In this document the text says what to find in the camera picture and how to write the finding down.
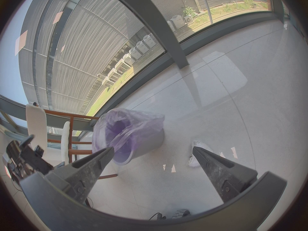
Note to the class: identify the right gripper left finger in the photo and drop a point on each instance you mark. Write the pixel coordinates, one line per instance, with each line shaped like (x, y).
(81, 174)

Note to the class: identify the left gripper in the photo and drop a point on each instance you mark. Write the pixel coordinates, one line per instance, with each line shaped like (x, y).
(14, 150)

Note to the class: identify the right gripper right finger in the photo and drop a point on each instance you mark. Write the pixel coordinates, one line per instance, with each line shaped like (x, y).
(223, 177)

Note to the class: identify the purple plastic bag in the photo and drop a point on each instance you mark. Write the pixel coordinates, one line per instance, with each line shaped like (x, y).
(134, 126)

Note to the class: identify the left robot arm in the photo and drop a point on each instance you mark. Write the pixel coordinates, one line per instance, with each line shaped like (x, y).
(36, 163)

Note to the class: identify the white trash bin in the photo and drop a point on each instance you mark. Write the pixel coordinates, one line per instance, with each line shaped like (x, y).
(151, 143)

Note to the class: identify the white wooden-framed chair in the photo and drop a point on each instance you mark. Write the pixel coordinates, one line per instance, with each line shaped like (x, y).
(36, 126)

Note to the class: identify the crumpled white paper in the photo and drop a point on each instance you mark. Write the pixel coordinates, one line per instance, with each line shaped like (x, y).
(193, 163)

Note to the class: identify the window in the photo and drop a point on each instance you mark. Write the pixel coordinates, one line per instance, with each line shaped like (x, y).
(96, 44)

